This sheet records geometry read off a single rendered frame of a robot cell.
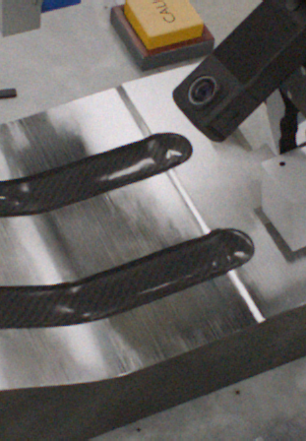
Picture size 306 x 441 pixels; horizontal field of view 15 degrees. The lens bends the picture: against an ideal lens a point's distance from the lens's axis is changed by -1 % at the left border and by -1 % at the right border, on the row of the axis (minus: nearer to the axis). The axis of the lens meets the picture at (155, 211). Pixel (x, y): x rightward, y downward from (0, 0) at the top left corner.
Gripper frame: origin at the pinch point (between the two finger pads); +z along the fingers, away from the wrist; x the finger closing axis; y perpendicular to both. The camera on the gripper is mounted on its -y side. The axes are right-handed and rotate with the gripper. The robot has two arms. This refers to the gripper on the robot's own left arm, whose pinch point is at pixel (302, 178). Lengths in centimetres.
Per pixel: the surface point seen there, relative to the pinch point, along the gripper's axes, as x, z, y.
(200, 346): -6.4, 5.3, -12.4
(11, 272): 3.4, 0.6, -22.7
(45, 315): -0.2, 2.4, -21.7
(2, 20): 26.2, -3.8, -14.1
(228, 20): 119, 87, 51
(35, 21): 26.3, -2.4, -11.2
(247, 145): 10.8, 6.0, 0.8
